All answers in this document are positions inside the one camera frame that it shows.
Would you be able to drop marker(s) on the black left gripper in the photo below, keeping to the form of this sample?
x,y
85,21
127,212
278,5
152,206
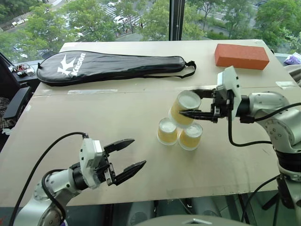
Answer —
x,y
105,171

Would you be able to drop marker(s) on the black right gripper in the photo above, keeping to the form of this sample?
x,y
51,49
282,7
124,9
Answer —
x,y
221,103

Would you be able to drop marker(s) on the yellow paper cup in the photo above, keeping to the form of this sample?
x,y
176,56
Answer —
x,y
190,139
167,131
181,103

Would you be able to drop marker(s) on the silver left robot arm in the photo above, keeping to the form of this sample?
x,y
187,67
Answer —
x,y
56,181

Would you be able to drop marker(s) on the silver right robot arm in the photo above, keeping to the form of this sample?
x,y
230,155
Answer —
x,y
277,113

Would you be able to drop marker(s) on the grey rounded robot leg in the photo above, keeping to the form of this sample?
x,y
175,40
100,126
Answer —
x,y
141,213
204,206

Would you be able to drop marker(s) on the orange brick block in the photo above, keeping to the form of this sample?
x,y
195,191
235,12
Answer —
x,y
242,57

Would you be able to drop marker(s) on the clear tape strip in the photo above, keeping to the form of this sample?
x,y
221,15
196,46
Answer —
x,y
91,91
287,84

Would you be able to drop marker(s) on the silver robot torso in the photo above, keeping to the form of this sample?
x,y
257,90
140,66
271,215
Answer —
x,y
188,221

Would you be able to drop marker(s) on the black Kason racket bag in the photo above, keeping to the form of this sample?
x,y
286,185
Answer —
x,y
105,67

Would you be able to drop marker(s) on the purple crumpled bag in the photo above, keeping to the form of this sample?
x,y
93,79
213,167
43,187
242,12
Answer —
x,y
292,58

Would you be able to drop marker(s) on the black stand under table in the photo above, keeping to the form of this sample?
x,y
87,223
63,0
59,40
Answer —
x,y
285,193

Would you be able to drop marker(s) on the black chair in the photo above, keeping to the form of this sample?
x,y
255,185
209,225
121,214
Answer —
x,y
14,101

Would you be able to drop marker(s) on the plaid cloth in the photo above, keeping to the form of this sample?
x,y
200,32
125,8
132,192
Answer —
x,y
4,115

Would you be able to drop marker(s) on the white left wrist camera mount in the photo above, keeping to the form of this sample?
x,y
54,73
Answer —
x,y
90,153

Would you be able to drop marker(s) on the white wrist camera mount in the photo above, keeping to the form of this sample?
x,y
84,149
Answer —
x,y
229,80
90,153

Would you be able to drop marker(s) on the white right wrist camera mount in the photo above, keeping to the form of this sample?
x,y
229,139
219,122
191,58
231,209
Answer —
x,y
229,80

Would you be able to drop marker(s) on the dark window frame post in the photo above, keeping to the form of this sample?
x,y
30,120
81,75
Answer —
x,y
175,18

